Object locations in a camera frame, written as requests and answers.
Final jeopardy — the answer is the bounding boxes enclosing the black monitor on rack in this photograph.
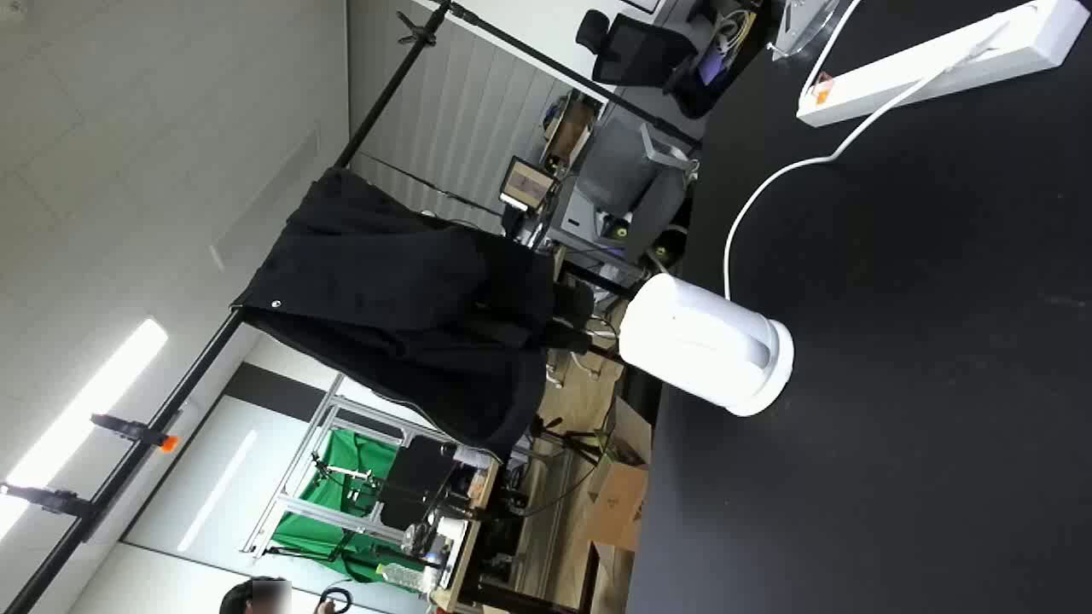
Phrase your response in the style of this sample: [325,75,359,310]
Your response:
[380,433,460,531]

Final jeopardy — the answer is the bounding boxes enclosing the black desk equipment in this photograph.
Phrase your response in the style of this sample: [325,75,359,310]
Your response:
[574,0,793,120]

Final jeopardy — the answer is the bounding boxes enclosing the brown cardboard boxes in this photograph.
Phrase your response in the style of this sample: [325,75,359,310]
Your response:
[516,349,659,614]

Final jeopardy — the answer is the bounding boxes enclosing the black hanging cloth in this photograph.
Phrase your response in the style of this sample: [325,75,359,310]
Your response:
[231,165,598,460]

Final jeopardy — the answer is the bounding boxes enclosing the grey equipment cart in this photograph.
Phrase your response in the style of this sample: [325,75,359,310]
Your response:
[549,99,698,273]

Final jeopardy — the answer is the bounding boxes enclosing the white kettle power cable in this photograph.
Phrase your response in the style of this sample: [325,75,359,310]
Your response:
[721,23,1013,307]

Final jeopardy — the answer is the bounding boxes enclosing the black spring clamp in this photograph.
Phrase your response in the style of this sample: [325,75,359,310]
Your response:
[0,480,102,530]

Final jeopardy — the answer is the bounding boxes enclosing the white electric kettle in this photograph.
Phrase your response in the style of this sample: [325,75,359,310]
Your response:
[614,269,797,418]

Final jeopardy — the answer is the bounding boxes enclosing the metal rack frame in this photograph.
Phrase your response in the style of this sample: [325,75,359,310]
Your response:
[241,372,505,607]

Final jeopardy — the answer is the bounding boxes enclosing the black stand crossbar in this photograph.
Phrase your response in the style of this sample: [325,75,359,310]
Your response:
[437,0,706,146]

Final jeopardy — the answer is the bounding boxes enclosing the person's dark-haired head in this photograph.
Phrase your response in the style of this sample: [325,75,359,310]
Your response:
[214,572,290,614]

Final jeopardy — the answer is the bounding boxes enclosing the long ceiling light strip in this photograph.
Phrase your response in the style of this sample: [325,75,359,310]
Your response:
[0,317,175,547]

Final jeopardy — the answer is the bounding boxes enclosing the small framed picture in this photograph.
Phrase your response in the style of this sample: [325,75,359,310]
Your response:
[498,152,561,214]

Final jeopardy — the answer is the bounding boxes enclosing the black clamp with orange tip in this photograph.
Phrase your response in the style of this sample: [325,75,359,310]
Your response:
[89,410,183,457]

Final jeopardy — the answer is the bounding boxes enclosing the long black stand pole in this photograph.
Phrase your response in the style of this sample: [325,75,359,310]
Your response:
[0,0,457,614]

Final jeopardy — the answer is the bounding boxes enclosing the white power strip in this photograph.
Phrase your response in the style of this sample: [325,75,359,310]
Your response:
[796,0,1092,131]

